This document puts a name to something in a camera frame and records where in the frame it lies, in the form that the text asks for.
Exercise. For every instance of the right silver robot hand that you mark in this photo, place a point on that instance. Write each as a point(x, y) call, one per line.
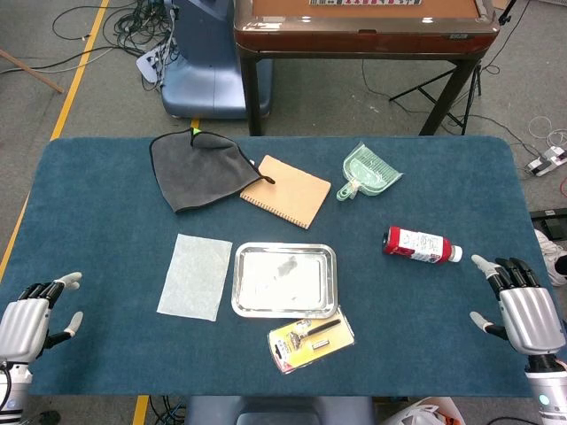
point(529, 314)

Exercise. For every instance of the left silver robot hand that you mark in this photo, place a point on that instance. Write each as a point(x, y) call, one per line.
point(24, 323)

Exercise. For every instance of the white paper sheet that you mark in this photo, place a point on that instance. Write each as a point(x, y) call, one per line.
point(195, 279)

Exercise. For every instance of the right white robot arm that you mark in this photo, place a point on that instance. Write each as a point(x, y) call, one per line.
point(549, 394)

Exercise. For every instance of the silver metal tray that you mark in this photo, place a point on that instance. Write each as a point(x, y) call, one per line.
point(310, 274)

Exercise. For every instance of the white shoe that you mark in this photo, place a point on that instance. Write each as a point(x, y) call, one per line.
point(551, 257)

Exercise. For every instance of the black floor pedal box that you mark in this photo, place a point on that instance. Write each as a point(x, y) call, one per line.
point(553, 223)

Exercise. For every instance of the red labelled drink bottle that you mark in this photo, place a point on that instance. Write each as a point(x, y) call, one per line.
point(416, 245)

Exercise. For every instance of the blue felt table cover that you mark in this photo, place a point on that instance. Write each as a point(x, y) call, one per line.
point(111, 199)

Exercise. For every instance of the white red power strip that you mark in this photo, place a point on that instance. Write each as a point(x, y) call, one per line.
point(547, 160)

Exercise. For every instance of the green plastic dustpan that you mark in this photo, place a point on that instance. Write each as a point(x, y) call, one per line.
point(370, 175)

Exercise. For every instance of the packaged razor yellow card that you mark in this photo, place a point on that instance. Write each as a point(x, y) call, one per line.
point(310, 343)

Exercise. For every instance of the grey microfibre cloth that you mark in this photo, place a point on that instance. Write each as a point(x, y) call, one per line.
point(199, 177)

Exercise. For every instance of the wooden stick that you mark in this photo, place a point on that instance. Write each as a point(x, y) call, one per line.
point(35, 75)

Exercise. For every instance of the tan spiral notebook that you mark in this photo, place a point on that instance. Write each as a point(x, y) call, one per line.
point(292, 195)

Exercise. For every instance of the grey blue robot torso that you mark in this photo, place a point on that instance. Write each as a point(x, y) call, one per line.
point(279, 409)

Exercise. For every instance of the white power strip with plugs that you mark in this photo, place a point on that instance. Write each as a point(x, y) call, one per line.
point(148, 64)

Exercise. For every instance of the blue grey machine base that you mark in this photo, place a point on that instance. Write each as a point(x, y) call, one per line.
point(208, 66)

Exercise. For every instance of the brown mahjong table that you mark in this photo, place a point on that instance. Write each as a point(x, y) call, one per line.
point(354, 40)

